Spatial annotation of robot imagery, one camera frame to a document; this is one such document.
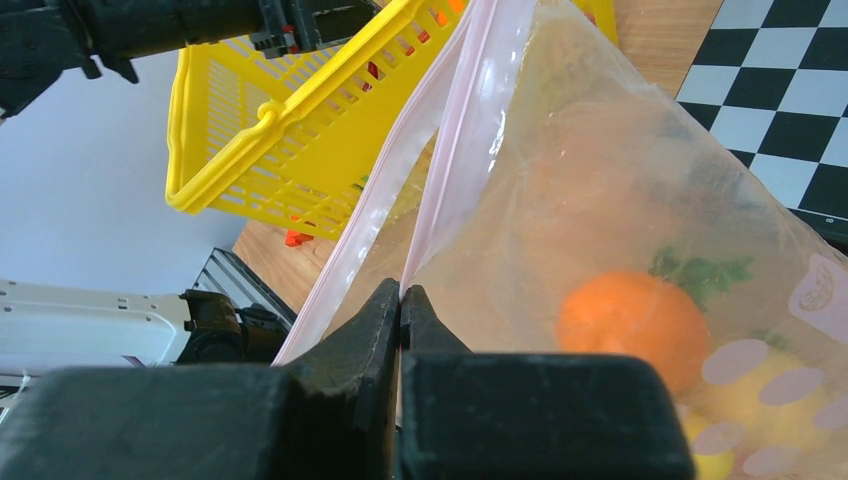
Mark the small orange item on table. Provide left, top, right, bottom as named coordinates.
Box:
left=284, top=229, right=314, bottom=248

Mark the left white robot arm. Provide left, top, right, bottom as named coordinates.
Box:
left=1, top=1, right=378, bottom=399

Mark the yellow orange mango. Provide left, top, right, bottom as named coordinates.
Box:
left=682, top=350, right=830, bottom=479

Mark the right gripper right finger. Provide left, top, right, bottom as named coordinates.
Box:
left=399, top=285, right=696, bottom=479

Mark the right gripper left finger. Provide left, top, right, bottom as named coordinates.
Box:
left=1, top=279, right=400, bottom=479

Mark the black white checkerboard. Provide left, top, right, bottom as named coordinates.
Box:
left=676, top=0, right=847, bottom=245

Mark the yellow plastic basket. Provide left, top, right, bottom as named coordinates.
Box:
left=165, top=1, right=484, bottom=240

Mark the clear zip top bag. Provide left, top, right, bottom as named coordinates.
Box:
left=277, top=1, right=847, bottom=479

